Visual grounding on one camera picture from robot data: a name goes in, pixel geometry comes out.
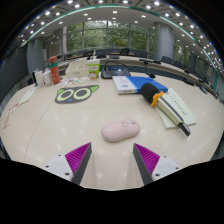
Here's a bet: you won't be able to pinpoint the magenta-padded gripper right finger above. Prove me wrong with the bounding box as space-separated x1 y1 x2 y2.
132 143 183 186

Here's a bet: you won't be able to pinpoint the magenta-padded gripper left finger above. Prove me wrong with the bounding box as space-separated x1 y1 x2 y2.
44 142 93 186

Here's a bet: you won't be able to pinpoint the pink computer mouse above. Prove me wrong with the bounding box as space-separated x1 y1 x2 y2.
100 118 141 143

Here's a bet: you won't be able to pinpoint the cat-face mouse pad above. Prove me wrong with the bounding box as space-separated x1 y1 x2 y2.
54 84 101 105

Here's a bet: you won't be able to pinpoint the pale paper booklet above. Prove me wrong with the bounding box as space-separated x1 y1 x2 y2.
154 87 198 130

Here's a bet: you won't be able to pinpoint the black handheld microphone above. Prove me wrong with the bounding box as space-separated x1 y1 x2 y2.
139 82 192 138

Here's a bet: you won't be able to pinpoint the white printed booklet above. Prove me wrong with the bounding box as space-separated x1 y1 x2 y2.
18 86 39 107

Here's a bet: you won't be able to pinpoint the blue and white book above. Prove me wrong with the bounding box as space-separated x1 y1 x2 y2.
111 75 169 96

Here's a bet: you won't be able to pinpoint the red thermos bottle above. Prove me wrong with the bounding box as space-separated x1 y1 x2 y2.
48 55 62 86

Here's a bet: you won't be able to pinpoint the white cardboard box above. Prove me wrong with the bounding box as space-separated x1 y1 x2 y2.
64 62 89 80

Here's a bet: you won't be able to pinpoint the green-printed cup with straw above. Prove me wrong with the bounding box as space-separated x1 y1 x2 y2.
86 59 101 80

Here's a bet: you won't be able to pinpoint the black desk microphone unit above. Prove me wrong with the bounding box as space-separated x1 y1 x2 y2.
100 59 131 80

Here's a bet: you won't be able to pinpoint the dark conference chairs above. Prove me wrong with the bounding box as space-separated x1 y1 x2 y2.
83 48 214 94

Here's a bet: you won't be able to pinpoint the long curved conference desk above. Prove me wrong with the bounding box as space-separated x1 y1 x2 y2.
56 54 224 101

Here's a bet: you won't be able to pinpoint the ceiling lights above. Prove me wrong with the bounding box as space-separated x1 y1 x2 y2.
6 0 223 73

